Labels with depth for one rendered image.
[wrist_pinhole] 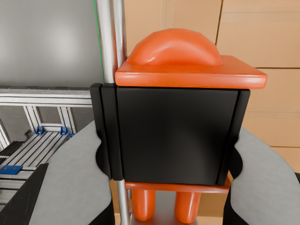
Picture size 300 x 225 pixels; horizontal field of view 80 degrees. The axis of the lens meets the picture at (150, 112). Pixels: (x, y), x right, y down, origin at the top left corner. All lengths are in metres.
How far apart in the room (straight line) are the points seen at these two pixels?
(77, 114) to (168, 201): 1.24
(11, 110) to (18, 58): 0.39
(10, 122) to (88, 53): 0.79
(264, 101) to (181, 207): 0.82
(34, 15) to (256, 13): 1.30
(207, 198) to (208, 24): 0.60
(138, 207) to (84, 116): 1.23
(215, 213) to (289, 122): 0.71
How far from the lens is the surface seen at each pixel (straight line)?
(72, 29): 1.45
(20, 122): 1.67
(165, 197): 0.21
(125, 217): 0.18
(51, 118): 1.51
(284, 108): 1.02
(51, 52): 1.55
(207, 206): 0.47
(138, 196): 0.17
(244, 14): 0.82
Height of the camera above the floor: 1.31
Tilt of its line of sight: 62 degrees down
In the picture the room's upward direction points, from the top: 173 degrees counter-clockwise
